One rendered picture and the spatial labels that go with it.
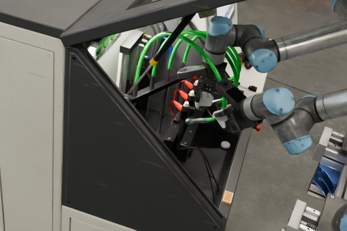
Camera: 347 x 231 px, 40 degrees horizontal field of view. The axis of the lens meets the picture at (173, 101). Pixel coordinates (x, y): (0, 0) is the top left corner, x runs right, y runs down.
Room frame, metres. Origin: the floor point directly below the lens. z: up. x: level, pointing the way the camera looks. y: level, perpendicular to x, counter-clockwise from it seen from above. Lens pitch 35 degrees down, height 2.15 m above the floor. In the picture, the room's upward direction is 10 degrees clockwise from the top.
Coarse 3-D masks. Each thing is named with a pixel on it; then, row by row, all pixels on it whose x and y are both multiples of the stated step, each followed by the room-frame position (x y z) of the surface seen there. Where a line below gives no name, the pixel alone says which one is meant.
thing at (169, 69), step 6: (198, 30) 1.62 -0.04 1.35; (186, 36) 1.62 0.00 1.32; (180, 42) 1.63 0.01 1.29; (174, 48) 1.63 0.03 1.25; (228, 48) 1.60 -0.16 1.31; (174, 54) 1.63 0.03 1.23; (234, 60) 1.59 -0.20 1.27; (168, 66) 1.63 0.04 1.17; (168, 72) 1.63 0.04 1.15; (168, 78) 1.63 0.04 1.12
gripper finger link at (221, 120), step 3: (216, 111) 1.27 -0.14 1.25; (213, 114) 1.26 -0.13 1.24; (225, 114) 1.24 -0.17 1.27; (213, 117) 1.28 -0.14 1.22; (219, 117) 1.25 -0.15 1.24; (222, 117) 1.25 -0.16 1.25; (225, 117) 1.24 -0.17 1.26; (219, 120) 1.26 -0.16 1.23; (222, 120) 1.25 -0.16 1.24; (225, 120) 1.24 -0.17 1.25; (219, 123) 1.26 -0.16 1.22; (222, 123) 1.25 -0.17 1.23; (222, 126) 1.25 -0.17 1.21; (225, 126) 1.24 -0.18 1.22
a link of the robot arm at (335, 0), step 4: (332, 0) 1.64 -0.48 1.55; (336, 0) 1.61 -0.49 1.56; (340, 0) 1.59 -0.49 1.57; (344, 0) 1.58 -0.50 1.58; (332, 4) 1.63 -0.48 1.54; (336, 4) 1.60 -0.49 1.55; (340, 4) 1.58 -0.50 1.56; (344, 4) 1.56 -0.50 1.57; (336, 8) 1.60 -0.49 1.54; (340, 8) 1.58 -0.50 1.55; (344, 8) 1.56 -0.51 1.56; (336, 12) 1.62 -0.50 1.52; (340, 12) 1.58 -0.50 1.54; (344, 12) 1.55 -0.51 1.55; (340, 16) 1.59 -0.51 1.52; (344, 16) 1.55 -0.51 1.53
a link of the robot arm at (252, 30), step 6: (234, 24) 1.48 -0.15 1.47; (252, 24) 1.50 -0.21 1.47; (240, 30) 1.45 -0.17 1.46; (246, 30) 1.45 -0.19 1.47; (252, 30) 1.45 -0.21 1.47; (258, 30) 1.47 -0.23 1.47; (240, 36) 1.44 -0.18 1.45; (246, 36) 1.42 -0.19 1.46; (252, 36) 1.41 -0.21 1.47; (258, 36) 1.42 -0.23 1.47; (264, 36) 1.47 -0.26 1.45; (234, 42) 1.43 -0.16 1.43; (240, 42) 1.42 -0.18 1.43
